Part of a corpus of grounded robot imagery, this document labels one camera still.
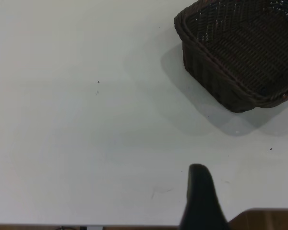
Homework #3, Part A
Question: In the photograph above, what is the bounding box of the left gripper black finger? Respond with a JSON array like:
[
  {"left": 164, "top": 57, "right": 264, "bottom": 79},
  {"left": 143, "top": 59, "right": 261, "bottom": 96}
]
[{"left": 179, "top": 164, "right": 232, "bottom": 230}]

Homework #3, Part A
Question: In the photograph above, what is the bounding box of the dark brown wicker basket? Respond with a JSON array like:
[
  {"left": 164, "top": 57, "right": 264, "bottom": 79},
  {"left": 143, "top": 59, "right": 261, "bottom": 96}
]
[{"left": 174, "top": 0, "right": 288, "bottom": 113}]

